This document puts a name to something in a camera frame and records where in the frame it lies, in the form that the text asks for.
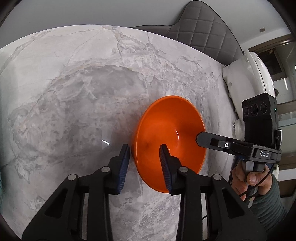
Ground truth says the black camera box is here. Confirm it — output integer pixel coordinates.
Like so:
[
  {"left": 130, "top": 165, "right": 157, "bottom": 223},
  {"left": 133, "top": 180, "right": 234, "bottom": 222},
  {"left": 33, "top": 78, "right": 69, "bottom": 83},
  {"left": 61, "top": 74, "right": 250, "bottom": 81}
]
[{"left": 242, "top": 93, "right": 281, "bottom": 150}]

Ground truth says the white rice cooker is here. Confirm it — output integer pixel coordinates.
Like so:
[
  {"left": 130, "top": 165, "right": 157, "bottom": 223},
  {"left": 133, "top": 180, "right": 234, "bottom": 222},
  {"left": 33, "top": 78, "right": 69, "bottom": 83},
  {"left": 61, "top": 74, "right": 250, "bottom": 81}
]
[{"left": 223, "top": 49, "right": 275, "bottom": 140}]

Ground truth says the orange plastic bowl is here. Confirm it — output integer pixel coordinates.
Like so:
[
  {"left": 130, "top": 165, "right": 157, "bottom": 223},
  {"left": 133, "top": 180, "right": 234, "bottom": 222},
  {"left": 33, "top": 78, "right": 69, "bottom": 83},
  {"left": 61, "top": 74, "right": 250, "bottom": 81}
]
[{"left": 131, "top": 95, "right": 206, "bottom": 193}]

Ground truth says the person's right hand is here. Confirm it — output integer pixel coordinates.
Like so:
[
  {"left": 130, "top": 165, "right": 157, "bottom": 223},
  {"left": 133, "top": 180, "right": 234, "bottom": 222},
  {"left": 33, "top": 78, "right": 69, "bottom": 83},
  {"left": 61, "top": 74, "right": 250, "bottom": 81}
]
[{"left": 231, "top": 161, "right": 273, "bottom": 201}]

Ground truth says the dark green sleeve forearm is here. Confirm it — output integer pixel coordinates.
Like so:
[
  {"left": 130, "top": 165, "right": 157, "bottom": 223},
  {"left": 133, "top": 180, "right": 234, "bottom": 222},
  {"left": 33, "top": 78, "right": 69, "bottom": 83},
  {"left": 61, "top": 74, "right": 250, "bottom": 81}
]
[{"left": 250, "top": 174, "right": 288, "bottom": 233}]

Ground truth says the black cable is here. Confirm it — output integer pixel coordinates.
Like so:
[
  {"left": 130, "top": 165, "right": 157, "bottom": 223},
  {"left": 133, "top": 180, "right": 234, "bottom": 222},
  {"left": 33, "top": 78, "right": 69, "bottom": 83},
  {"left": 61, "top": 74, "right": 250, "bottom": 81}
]
[{"left": 227, "top": 159, "right": 273, "bottom": 198}]

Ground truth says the grey quilted chair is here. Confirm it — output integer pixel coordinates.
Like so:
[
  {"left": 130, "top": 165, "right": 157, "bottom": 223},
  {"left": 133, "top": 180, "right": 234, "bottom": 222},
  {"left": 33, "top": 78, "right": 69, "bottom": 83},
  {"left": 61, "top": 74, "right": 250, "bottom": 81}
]
[{"left": 135, "top": 1, "right": 243, "bottom": 66}]

